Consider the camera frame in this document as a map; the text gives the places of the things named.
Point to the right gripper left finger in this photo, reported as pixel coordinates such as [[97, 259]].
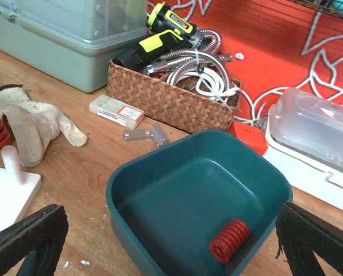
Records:
[[37, 239]]

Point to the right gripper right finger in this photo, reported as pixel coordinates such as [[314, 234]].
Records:
[[302, 236]]

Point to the red spring right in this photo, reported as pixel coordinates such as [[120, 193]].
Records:
[[228, 241]]

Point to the clear white storage box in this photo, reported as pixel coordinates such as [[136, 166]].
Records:
[[305, 142]]

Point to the white work glove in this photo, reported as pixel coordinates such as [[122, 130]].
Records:
[[35, 124]]

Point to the teal plastic tray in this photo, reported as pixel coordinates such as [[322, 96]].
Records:
[[169, 203]]

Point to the small labelled parts box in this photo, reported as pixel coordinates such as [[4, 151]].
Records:
[[117, 111]]

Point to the woven wicker basket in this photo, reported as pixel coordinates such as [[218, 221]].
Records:
[[172, 105]]

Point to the grey plastic toolbox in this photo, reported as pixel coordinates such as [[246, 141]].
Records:
[[71, 41]]

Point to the white peg base plate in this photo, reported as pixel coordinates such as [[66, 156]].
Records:
[[17, 188]]

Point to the metal angle bracket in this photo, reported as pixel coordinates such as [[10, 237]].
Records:
[[156, 133]]

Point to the green black cordless drill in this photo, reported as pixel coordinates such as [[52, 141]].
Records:
[[169, 32]]

